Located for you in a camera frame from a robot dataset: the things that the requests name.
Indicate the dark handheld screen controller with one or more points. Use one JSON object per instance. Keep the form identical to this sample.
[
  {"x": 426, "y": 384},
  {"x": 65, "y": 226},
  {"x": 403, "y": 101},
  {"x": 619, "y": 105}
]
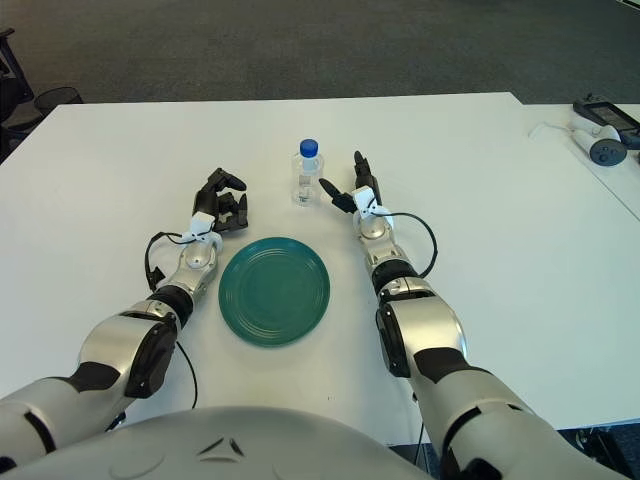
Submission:
[{"x": 607, "y": 115}]

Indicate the black table leg base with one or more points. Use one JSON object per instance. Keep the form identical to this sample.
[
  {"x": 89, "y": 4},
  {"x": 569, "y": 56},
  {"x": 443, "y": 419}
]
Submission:
[{"x": 610, "y": 445}]

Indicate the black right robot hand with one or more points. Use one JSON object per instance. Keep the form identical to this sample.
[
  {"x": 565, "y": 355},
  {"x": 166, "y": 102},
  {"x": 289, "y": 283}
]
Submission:
[{"x": 365, "y": 172}]

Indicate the white and grey VR controller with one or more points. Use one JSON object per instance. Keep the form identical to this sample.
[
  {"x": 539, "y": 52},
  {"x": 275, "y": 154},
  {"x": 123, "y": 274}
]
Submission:
[{"x": 606, "y": 154}]

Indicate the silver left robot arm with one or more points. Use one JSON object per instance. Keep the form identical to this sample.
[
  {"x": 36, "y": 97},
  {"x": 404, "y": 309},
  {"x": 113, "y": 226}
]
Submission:
[{"x": 115, "y": 340}]

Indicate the black office chair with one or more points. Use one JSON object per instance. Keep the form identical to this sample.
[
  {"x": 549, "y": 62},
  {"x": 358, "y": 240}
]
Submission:
[{"x": 12, "y": 95}]

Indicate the green round plate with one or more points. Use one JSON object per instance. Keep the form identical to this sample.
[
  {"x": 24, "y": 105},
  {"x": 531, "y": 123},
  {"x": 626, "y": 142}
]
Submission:
[{"x": 275, "y": 292}]

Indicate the grey robot torso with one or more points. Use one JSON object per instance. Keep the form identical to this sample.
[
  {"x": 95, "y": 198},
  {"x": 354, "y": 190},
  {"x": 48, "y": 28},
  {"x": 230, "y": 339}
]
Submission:
[{"x": 225, "y": 450}]

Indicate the clear bottle with blue cap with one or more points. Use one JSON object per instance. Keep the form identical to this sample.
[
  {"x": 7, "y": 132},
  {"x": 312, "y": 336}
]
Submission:
[{"x": 306, "y": 175}]

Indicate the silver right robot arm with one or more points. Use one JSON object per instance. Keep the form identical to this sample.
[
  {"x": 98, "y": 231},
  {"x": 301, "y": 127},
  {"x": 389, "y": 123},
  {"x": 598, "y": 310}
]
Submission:
[{"x": 430, "y": 320}]

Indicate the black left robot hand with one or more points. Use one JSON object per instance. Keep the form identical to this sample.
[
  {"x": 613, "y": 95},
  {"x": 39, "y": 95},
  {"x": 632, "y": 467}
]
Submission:
[{"x": 205, "y": 200}]

